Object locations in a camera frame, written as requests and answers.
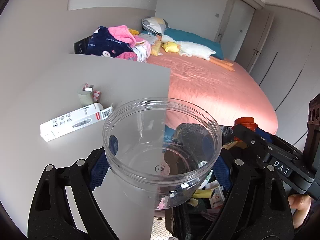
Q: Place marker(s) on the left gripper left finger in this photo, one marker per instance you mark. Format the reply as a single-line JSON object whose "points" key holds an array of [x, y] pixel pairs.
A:
{"points": [[50, 215]]}

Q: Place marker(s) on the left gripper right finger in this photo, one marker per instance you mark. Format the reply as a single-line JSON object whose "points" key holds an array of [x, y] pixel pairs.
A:
{"points": [[256, 205]]}

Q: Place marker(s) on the white orange medicine box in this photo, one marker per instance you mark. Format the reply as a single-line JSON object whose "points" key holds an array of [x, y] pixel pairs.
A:
{"points": [[217, 199]]}

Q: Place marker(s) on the orange ribbed bottle cap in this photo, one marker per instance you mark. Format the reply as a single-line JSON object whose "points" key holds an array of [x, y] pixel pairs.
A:
{"points": [[247, 122]]}

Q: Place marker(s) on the clear plastic jar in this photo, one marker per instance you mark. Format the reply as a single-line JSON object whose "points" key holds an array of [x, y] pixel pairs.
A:
{"points": [[133, 137]]}

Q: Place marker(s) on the white thermometer box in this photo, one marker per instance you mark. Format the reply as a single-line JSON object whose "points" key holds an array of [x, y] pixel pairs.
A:
{"points": [[73, 121]]}

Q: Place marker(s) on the yellow snack bag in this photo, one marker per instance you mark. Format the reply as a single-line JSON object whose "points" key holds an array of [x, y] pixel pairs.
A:
{"points": [[200, 194]]}

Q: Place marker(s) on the black lined trash bin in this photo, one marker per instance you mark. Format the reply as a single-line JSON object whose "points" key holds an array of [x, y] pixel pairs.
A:
{"points": [[189, 148]]}

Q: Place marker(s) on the person's right hand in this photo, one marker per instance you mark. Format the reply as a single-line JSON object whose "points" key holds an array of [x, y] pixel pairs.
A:
{"points": [[302, 204]]}

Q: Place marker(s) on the pink bed sheet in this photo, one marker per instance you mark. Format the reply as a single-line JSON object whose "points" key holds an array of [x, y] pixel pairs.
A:
{"points": [[226, 95]]}

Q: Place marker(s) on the white goose plush toy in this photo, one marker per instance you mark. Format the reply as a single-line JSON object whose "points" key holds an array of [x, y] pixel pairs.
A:
{"points": [[191, 49]]}

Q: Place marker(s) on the white closet door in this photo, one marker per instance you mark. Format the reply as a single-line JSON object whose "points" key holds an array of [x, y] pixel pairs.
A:
{"points": [[234, 26]]}

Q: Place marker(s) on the yellow duck plush toy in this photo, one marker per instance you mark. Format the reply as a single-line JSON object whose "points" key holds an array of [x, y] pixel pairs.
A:
{"points": [[171, 47]]}

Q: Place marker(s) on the teal pillow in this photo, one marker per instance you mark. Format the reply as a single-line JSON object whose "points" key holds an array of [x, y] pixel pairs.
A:
{"points": [[183, 36]]}

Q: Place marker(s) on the navy cartoon blanket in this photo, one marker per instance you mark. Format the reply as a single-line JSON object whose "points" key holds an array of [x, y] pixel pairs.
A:
{"points": [[102, 43]]}

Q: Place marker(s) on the pink fleece clothing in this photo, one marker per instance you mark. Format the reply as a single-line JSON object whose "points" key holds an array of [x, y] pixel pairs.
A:
{"points": [[141, 48]]}

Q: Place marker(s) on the checkered grey pillow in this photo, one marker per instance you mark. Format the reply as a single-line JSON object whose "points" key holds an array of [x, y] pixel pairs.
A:
{"points": [[155, 25]]}

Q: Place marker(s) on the black wall socket panel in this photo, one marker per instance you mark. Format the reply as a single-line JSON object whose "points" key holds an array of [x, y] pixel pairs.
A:
{"points": [[80, 47]]}

